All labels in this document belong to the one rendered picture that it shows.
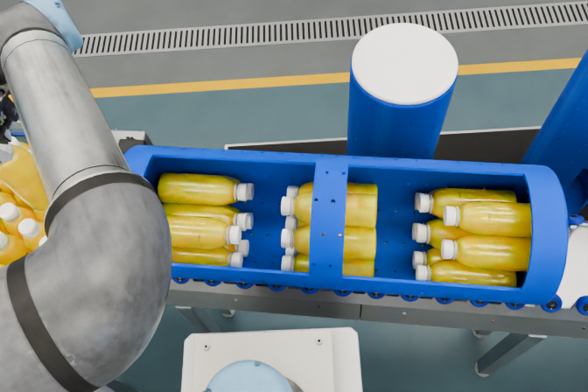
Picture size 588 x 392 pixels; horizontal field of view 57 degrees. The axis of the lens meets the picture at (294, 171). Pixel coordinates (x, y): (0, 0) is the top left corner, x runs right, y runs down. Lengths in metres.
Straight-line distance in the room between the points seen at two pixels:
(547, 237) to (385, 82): 0.59
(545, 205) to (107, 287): 0.86
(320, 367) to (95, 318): 0.65
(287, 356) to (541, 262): 0.49
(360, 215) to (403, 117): 0.44
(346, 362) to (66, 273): 0.70
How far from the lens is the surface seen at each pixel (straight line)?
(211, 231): 1.15
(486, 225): 1.13
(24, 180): 1.10
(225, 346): 1.04
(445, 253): 1.14
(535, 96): 2.87
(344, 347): 1.04
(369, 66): 1.48
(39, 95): 0.59
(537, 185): 1.13
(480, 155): 2.43
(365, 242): 1.11
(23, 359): 0.42
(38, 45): 0.66
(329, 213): 1.04
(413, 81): 1.46
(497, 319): 1.38
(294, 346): 1.02
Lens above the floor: 2.17
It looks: 60 degrees down
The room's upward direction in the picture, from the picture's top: 7 degrees counter-clockwise
